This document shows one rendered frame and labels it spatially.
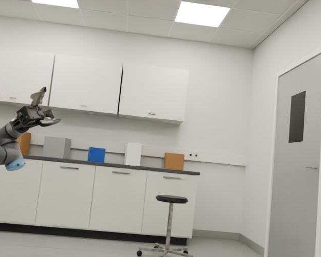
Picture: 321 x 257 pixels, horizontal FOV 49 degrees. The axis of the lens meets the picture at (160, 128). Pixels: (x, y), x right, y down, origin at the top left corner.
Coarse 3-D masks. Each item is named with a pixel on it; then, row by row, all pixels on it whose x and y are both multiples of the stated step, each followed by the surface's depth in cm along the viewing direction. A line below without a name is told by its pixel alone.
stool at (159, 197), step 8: (160, 200) 361; (168, 200) 355; (176, 200) 355; (184, 200) 360; (168, 216) 368; (168, 224) 367; (168, 232) 366; (168, 240) 365; (144, 248) 362; (152, 248) 364; (160, 248) 376; (168, 248) 364; (176, 248) 374; (184, 248) 380; (160, 256) 338; (192, 256) 351
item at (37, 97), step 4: (44, 88) 143; (36, 92) 142; (40, 92) 144; (44, 92) 145; (32, 96) 142; (36, 96) 143; (40, 96) 144; (36, 100) 145; (40, 100) 145; (32, 104) 144; (36, 104) 146; (40, 104) 146
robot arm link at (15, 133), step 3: (12, 120) 148; (9, 123) 148; (6, 126) 149; (9, 126) 148; (9, 129) 148; (9, 132) 148; (12, 132) 148; (15, 132) 147; (18, 132) 148; (12, 135) 149; (15, 135) 149; (18, 135) 149; (21, 135) 151
